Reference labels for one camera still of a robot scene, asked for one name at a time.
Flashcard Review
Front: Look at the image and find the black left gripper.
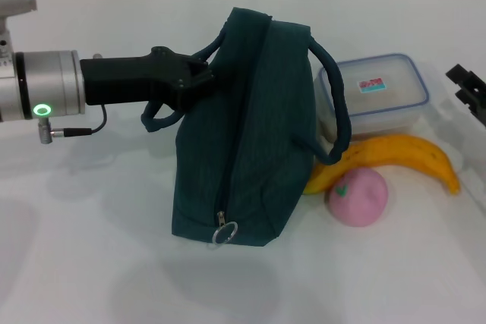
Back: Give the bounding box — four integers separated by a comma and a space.
79, 46, 217, 112

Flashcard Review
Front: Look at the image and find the yellow banana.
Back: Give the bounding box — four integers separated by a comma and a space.
303, 133, 461, 197

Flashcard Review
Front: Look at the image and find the dark teal insulated bag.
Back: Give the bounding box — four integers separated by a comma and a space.
140, 7, 351, 249

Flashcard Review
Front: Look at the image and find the clear box with blue lid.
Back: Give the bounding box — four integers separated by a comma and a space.
317, 52, 430, 142

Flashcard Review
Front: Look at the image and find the pink toy peach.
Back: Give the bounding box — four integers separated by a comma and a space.
328, 167, 390, 228

